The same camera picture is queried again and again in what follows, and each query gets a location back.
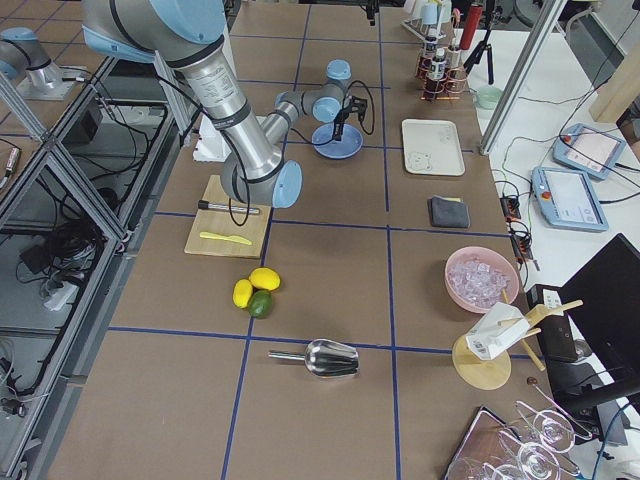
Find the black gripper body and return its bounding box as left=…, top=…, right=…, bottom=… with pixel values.
left=337, top=96, right=368, bottom=124

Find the blue plastic plate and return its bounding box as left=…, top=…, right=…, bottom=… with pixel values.
left=311, top=124, right=363, bottom=160

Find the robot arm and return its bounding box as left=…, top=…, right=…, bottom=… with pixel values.
left=82, top=0, right=368, bottom=208
left=1, top=27, right=76, bottom=101

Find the cream bear tray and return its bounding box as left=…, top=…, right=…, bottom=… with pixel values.
left=401, top=119, right=465, bottom=176

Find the bottle white cap lower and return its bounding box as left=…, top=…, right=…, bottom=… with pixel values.
left=429, top=48, right=446, bottom=81

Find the bottle white cap left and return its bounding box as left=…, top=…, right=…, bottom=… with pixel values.
left=422, top=34, right=438, bottom=69

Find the green bowl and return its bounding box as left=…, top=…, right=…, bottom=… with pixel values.
left=475, top=85, right=503, bottom=110

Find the grey yellow folded cloth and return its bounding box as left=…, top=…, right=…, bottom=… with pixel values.
left=428, top=196, right=470, bottom=228

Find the black tripod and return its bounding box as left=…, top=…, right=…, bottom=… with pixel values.
left=463, top=20, right=495, bottom=85

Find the red cylinder bottle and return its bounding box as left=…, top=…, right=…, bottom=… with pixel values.
left=460, top=2, right=484, bottom=50

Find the steel cylinder black cap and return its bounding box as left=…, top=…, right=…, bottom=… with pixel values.
left=197, top=199, right=261, bottom=215

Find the yellow lemon front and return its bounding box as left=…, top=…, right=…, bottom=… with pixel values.
left=248, top=267, right=281, bottom=291

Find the yellow lemon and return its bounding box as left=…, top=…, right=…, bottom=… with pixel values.
left=248, top=267, right=281, bottom=291
left=232, top=279, right=254, bottom=309

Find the yellow plastic knife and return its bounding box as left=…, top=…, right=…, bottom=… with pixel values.
left=199, top=231, right=253, bottom=246

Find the yellow lemon back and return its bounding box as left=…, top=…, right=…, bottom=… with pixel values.
left=232, top=279, right=254, bottom=309

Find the green lime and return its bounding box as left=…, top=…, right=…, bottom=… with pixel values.
left=247, top=290, right=273, bottom=318

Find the pink bowl of ice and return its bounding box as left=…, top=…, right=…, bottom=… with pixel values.
left=444, top=246, right=520, bottom=313

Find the metal scoop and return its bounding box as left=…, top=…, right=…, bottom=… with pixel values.
left=268, top=339, right=360, bottom=378

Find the blue teach pendant near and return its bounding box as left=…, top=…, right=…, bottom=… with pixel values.
left=531, top=167, right=609, bottom=232

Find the blue teach pendant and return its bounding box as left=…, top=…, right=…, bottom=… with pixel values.
left=531, top=167, right=609, bottom=232
left=553, top=123, right=626, bottom=180

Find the blue teach pendant far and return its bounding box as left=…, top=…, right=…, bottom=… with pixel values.
left=553, top=123, right=626, bottom=180

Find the white paper carton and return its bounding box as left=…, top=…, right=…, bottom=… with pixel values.
left=465, top=302, right=530, bottom=361

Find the round wooden stand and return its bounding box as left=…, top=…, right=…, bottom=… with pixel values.
left=452, top=300, right=583, bottom=390

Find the black monitor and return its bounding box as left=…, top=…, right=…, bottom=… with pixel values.
left=559, top=233, right=639, bottom=413

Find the clear wine glass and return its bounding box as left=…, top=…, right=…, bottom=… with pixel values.
left=510, top=400, right=593, bottom=478

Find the copper wire bottle rack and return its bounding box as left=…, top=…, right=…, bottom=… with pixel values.
left=416, top=51, right=467, bottom=101

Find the white wire cup rack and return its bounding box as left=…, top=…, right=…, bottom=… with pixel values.
left=401, top=0, right=452, bottom=39

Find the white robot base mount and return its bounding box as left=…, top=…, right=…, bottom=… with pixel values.
left=193, top=116, right=231, bottom=162

